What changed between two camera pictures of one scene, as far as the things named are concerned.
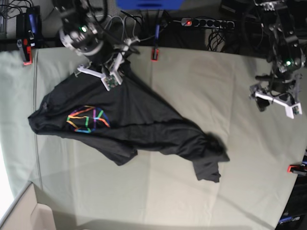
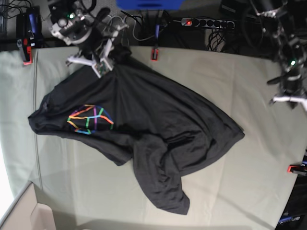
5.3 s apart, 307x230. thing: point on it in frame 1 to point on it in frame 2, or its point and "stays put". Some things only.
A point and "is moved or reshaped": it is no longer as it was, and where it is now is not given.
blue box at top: (149, 5) stays put
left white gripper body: (110, 80) to (104, 65)
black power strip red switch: (207, 22) stays put
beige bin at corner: (25, 213) stays put
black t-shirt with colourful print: (133, 116) is moved or reshaped
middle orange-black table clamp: (153, 59) stays put
